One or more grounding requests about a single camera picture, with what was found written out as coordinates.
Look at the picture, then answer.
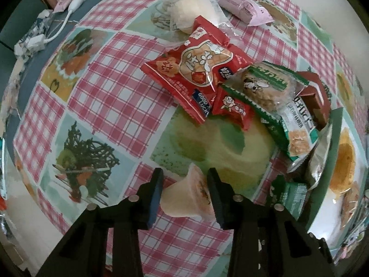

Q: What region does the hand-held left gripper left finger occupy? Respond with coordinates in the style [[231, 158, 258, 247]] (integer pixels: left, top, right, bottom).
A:
[[36, 167, 165, 277]]

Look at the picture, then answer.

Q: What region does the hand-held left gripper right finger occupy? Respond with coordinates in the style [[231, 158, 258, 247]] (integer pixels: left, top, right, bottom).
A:
[[207, 167, 336, 277]]

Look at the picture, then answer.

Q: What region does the peach jelly cup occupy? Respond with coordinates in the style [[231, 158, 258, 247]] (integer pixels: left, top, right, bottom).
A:
[[160, 163, 217, 218]]

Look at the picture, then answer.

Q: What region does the small red candy packet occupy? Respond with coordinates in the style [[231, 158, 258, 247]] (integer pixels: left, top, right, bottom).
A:
[[215, 85, 256, 130]]

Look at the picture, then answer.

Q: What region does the green and white snack packet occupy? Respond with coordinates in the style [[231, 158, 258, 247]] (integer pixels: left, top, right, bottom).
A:
[[261, 98, 326, 162]]

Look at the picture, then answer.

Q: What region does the green-rimmed tray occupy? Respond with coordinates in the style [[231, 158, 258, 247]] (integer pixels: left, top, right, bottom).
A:
[[306, 107, 369, 254]]

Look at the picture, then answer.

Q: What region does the large red snack packet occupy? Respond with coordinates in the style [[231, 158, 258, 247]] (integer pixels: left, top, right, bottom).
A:
[[141, 16, 254, 125]]

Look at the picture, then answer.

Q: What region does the small green packet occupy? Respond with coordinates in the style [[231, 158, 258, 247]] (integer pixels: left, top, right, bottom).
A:
[[269, 175, 309, 218]]

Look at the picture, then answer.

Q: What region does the checkered printed tablecloth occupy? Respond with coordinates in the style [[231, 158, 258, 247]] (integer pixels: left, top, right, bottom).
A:
[[12, 0, 365, 266]]

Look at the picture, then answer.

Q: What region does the silver foil packet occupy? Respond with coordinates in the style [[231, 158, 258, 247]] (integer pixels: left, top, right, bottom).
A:
[[306, 124, 333, 191]]

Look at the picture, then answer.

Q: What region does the clear green-edged cookie packet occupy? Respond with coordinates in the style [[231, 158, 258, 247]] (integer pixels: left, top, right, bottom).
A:
[[220, 62, 310, 113]]

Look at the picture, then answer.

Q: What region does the clear cracker packet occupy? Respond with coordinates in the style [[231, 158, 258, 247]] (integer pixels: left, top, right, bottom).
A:
[[342, 182, 362, 233]]

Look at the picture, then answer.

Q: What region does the pile of colourful packets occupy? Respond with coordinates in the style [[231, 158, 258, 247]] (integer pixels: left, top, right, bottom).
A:
[[337, 219, 369, 263]]

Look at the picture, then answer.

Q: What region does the small brown carton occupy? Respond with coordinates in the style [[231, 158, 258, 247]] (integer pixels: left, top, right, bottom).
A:
[[294, 71, 332, 124]]

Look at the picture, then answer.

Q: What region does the round white bun in wrapper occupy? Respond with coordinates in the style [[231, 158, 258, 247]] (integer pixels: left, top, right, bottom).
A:
[[157, 0, 228, 39]]

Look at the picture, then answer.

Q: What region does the pink wrapped cake bar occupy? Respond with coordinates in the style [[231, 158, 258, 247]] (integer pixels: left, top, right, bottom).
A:
[[202, 0, 274, 26]]

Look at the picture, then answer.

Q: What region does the blue lined table cover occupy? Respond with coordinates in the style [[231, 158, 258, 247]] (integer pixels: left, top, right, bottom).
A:
[[3, 0, 139, 162]]

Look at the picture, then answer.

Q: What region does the blue and white patterned cloth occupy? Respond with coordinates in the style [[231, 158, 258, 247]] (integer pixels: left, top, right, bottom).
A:
[[14, 9, 54, 57]]

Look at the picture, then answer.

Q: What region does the white cable with plug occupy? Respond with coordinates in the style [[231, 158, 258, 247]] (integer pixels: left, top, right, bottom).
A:
[[27, 0, 93, 51]]

